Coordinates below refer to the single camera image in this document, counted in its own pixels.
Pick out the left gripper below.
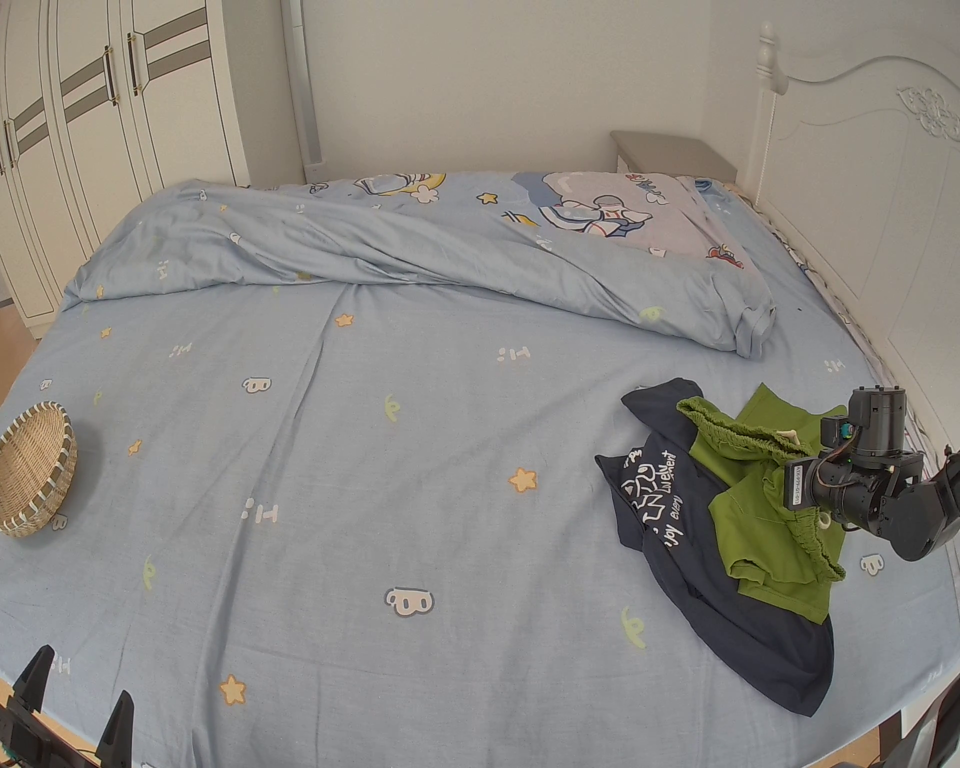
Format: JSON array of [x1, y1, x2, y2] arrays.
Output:
[[0, 643, 135, 768]]

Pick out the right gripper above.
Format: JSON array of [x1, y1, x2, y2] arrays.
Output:
[[785, 453, 873, 532]]

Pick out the green shorts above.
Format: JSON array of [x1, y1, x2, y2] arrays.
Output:
[[677, 382, 849, 624]]

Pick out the round woven basket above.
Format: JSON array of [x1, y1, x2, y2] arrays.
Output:
[[0, 401, 78, 537]]

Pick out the bed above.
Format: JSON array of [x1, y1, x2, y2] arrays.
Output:
[[0, 21, 960, 768]]

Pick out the dark blue printed T-shirt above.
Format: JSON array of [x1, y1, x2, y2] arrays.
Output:
[[594, 377, 835, 717]]

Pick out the pale printed pillow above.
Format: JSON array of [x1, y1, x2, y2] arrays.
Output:
[[513, 171, 751, 271]]

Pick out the grey bedside table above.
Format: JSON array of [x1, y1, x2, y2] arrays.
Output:
[[609, 129, 740, 185]]

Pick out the white wardrobe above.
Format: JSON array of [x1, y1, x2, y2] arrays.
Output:
[[0, 0, 252, 339]]

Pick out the pale blue quilt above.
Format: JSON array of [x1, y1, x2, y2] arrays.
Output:
[[60, 171, 777, 360]]

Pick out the white cable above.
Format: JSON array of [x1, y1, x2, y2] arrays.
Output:
[[752, 75, 774, 205]]

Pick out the white wall pipe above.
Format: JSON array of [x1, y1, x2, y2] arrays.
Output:
[[281, 0, 327, 185]]

